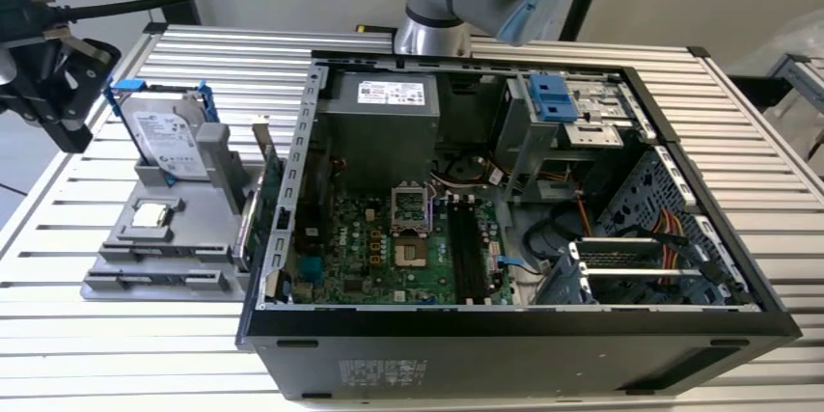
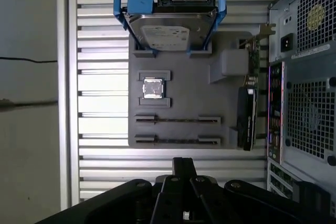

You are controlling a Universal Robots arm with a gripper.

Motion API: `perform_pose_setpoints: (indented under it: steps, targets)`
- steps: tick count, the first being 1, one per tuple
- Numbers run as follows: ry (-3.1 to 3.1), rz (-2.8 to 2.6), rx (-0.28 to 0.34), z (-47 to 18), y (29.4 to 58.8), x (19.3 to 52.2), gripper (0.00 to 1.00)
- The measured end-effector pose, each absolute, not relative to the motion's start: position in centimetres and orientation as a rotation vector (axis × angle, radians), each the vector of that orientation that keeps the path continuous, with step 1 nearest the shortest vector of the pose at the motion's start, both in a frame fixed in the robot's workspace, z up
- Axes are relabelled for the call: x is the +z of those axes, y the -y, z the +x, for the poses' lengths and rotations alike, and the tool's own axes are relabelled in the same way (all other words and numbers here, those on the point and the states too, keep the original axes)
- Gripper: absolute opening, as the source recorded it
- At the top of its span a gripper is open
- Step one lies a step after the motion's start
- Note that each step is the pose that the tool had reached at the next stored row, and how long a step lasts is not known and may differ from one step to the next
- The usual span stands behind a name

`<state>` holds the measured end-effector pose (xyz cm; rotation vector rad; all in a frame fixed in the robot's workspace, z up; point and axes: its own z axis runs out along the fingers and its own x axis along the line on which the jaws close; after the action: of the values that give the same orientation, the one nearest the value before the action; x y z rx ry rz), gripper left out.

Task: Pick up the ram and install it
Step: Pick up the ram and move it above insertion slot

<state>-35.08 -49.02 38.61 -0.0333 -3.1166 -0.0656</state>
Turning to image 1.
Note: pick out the white-latched RAM slot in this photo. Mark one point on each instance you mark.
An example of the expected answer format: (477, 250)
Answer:
(481, 248)
(465, 248)

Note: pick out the hard disk in blue carrier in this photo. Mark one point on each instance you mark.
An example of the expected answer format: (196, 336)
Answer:
(164, 137)

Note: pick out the silver CPU chip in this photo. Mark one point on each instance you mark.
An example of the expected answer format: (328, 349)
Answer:
(148, 215)

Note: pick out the grey parts rack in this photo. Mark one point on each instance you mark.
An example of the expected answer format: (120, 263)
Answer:
(193, 219)

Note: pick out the green graphics card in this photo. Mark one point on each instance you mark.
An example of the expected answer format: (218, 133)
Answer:
(273, 180)

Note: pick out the grey power supply unit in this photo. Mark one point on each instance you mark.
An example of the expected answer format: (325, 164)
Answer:
(380, 142)

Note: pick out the black controller chip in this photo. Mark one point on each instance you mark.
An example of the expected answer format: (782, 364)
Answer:
(353, 285)

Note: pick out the green Dell motherboard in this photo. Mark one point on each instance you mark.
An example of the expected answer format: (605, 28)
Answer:
(360, 282)

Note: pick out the CPU socket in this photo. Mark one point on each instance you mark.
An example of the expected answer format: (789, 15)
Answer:
(412, 253)

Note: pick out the blue plastic drive latch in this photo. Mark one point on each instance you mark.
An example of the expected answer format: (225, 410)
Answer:
(549, 93)

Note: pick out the black open PC case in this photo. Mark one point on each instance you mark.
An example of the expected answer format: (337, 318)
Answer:
(450, 359)

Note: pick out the grey metal drive bay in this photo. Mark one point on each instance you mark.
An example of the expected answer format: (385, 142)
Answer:
(592, 137)

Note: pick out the silver metal drive cage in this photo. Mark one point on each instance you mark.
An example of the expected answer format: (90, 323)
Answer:
(617, 250)

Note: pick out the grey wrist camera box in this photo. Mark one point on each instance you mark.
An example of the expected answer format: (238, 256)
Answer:
(25, 21)

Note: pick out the grey metal frame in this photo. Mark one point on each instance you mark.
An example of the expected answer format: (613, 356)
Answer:
(794, 69)

